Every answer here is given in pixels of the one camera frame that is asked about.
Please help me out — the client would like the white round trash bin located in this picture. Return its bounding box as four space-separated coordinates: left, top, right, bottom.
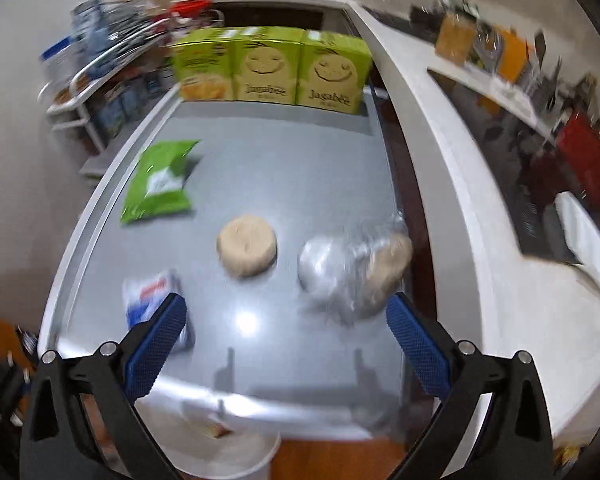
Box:
135 394 282 479

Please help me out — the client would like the blue white tissue pack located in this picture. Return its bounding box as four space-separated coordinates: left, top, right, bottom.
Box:
122 269 182 330

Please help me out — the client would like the clear bag with brown paper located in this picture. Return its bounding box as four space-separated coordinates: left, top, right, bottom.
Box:
297 212 414 326

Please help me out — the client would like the green snack bag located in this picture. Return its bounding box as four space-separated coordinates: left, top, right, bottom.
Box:
121 140 199 224

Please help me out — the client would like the red container on counter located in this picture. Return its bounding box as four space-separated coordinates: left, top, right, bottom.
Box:
557 112 600 211

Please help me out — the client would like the orange package on counter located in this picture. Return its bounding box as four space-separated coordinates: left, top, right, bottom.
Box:
434 12 477 66

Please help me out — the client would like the right Jagabee box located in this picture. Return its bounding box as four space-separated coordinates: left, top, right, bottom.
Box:
296 30 373 114

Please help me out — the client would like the jagabee box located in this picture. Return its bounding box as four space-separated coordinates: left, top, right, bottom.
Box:
296 30 373 114
171 28 239 101
233 26 306 105

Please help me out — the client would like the left Jagabee box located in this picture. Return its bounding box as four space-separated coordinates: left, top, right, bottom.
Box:
171 28 239 101

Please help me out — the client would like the middle Jagabee box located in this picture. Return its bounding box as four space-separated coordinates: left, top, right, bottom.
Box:
233 26 306 105

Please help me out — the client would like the white wire rack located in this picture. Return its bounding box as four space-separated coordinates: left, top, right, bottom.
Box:
38 0 172 155

